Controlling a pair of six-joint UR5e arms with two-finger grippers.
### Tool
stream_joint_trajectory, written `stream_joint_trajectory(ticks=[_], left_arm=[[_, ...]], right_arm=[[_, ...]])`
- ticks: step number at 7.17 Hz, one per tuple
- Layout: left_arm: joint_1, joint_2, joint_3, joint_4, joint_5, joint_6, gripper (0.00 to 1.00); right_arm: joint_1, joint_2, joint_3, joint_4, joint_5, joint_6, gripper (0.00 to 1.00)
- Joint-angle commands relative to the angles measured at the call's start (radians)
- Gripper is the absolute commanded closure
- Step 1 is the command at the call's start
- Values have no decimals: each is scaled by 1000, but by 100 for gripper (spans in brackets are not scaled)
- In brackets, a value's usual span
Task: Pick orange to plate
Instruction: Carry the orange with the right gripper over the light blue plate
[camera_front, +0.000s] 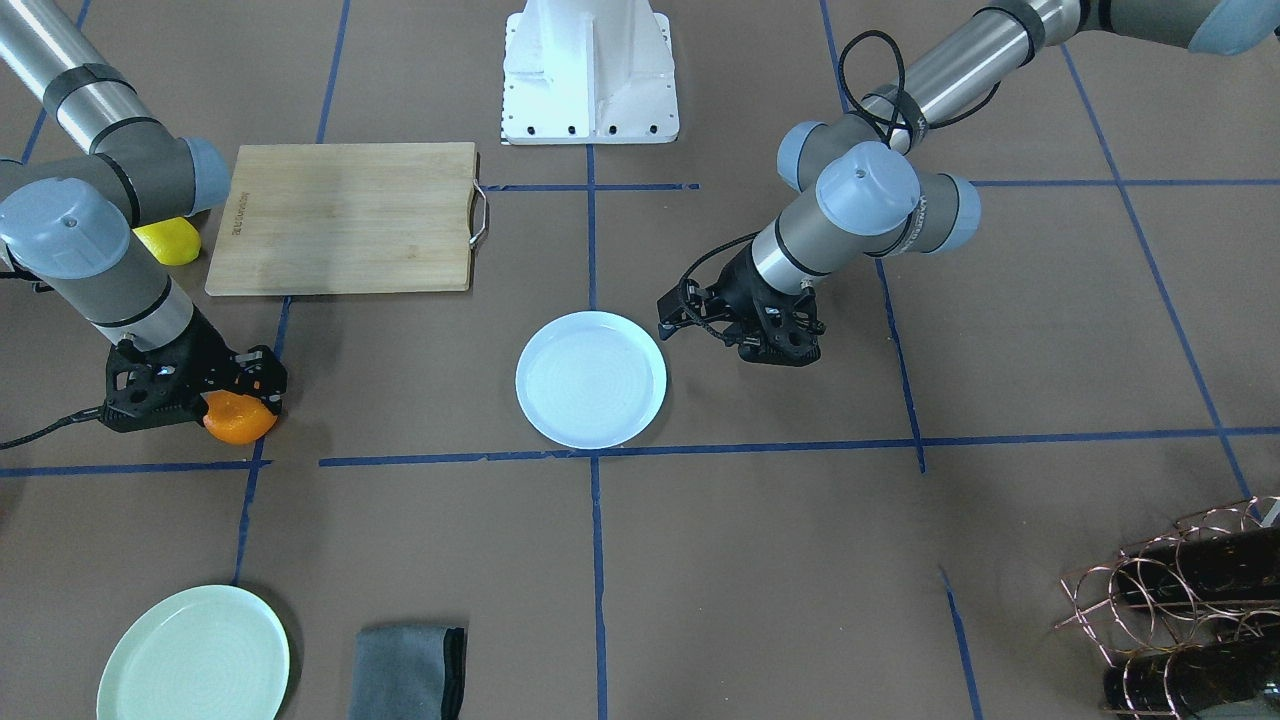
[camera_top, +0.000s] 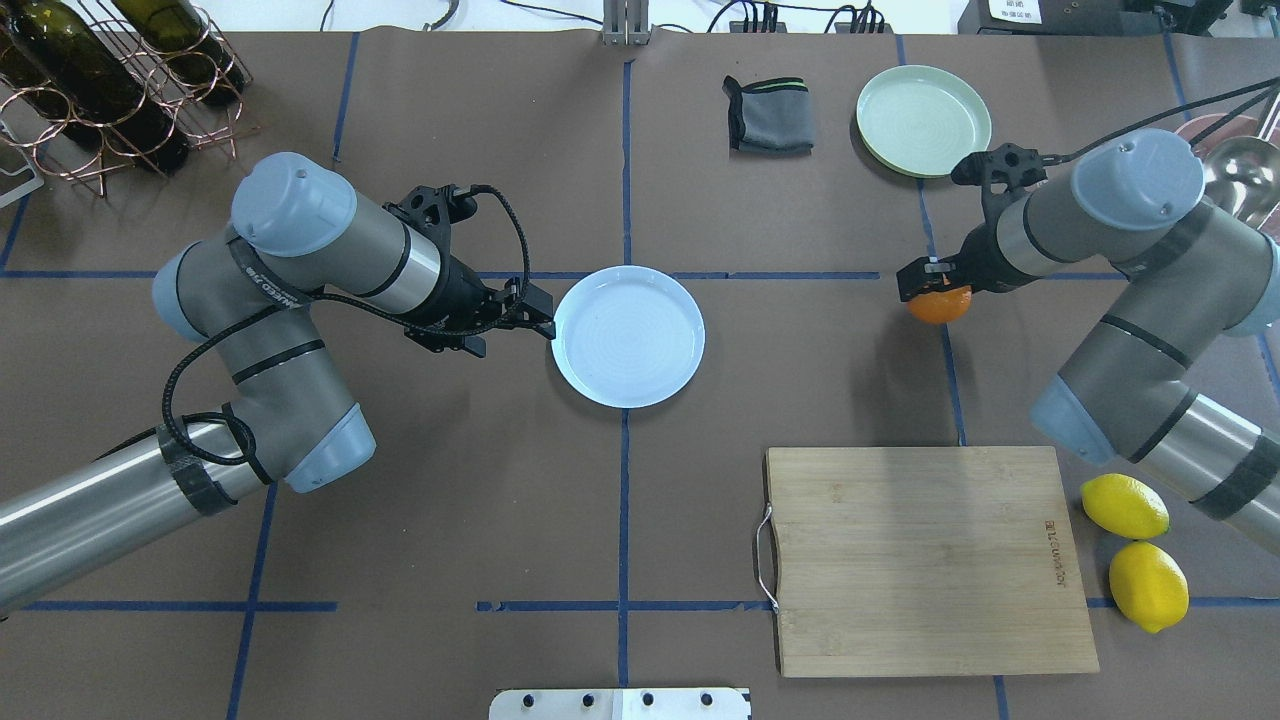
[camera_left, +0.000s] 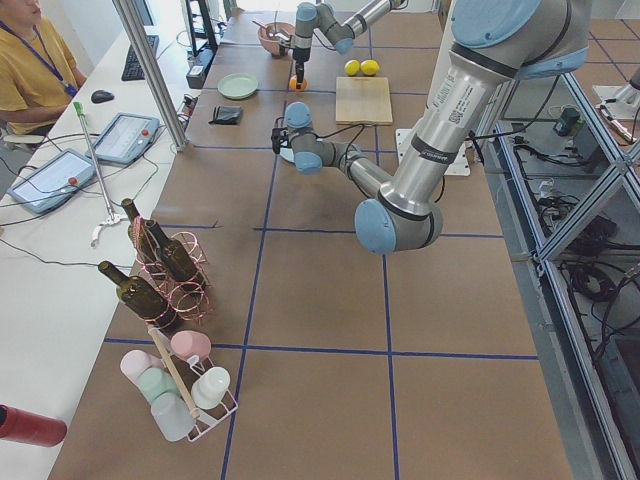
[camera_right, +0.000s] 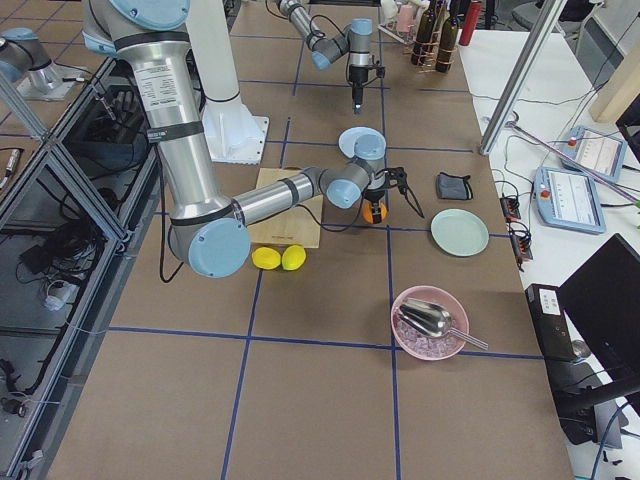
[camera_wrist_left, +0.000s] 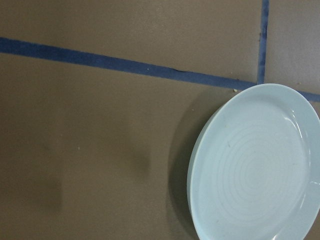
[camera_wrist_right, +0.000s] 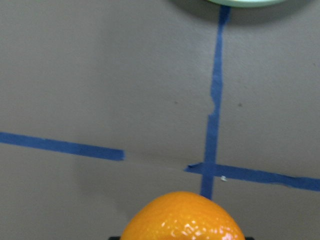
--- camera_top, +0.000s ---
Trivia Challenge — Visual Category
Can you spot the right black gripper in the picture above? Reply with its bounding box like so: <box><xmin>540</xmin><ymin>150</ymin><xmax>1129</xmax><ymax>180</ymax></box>
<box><xmin>895</xmin><ymin>143</ymin><xmax>1051</xmax><ymax>304</ymax></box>

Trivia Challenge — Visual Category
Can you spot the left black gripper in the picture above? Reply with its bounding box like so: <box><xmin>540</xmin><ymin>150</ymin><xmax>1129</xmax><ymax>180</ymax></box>
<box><xmin>385</xmin><ymin>184</ymin><xmax>557</xmax><ymax>357</ymax></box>

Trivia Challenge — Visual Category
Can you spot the orange fruit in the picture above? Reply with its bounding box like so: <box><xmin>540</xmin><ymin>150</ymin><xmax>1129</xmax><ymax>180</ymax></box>
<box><xmin>906</xmin><ymin>284</ymin><xmax>973</xmax><ymax>325</ymax></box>

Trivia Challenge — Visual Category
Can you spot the light blue plate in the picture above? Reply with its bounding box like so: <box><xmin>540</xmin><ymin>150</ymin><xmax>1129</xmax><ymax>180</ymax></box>
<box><xmin>550</xmin><ymin>265</ymin><xmax>707</xmax><ymax>409</ymax></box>

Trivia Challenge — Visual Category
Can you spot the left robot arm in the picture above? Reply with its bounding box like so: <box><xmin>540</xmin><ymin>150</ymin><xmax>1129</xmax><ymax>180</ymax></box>
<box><xmin>1</xmin><ymin>152</ymin><xmax>556</xmax><ymax>615</ymax></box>

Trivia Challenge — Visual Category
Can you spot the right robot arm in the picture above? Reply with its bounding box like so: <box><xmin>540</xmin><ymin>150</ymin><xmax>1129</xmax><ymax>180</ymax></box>
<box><xmin>897</xmin><ymin>128</ymin><xmax>1279</xmax><ymax>553</ymax></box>

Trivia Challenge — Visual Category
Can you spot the light green plate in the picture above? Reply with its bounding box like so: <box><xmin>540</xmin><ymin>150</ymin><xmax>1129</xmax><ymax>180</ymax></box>
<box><xmin>855</xmin><ymin>65</ymin><xmax>993</xmax><ymax>179</ymax></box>

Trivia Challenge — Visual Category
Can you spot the folded grey cloth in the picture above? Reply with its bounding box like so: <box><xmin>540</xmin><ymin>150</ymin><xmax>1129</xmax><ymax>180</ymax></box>
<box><xmin>723</xmin><ymin>76</ymin><xmax>815</xmax><ymax>156</ymax></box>

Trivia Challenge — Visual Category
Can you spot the bamboo cutting board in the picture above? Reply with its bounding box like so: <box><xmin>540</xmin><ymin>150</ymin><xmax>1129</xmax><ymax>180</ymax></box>
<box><xmin>764</xmin><ymin>446</ymin><xmax>1100</xmax><ymax>679</ymax></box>

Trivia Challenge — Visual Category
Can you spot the upper yellow lemon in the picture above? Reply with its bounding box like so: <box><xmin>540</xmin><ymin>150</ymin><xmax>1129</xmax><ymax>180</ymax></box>
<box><xmin>1080</xmin><ymin>473</ymin><xmax>1171</xmax><ymax>541</ymax></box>

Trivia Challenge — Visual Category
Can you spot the yellow lemon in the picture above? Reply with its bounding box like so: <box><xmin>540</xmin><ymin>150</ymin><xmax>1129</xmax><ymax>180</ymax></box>
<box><xmin>1080</xmin><ymin>473</ymin><xmax>1171</xmax><ymax>541</ymax></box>
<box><xmin>1107</xmin><ymin>541</ymin><xmax>1190</xmax><ymax>634</ymax></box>

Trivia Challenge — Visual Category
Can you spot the pink bowl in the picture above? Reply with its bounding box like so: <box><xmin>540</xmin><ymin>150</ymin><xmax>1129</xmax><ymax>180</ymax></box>
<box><xmin>1176</xmin><ymin>111</ymin><xmax>1279</xmax><ymax>240</ymax></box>

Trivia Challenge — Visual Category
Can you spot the metal scoop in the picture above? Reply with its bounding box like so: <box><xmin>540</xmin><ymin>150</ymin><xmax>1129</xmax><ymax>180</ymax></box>
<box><xmin>1204</xmin><ymin>90</ymin><xmax>1279</xmax><ymax>229</ymax></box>

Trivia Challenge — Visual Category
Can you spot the lower yellow lemon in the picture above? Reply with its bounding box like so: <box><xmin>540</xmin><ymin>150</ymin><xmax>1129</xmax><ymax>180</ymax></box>
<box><xmin>1107</xmin><ymin>541</ymin><xmax>1190</xmax><ymax>634</ymax></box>

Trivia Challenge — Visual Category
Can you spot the aluminium frame post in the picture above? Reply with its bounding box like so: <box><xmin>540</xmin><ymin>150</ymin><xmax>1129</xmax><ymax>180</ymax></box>
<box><xmin>600</xmin><ymin>0</ymin><xmax>653</xmax><ymax>46</ymax></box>

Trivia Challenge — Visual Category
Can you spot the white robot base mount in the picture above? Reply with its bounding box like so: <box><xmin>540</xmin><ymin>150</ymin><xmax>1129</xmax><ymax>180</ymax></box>
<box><xmin>488</xmin><ymin>687</ymin><xmax>753</xmax><ymax>719</ymax></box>

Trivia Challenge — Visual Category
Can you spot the copper wire bottle rack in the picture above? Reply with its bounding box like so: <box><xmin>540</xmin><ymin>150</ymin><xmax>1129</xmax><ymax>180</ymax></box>
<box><xmin>3</xmin><ymin>1</ymin><xmax>262</xmax><ymax>196</ymax></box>

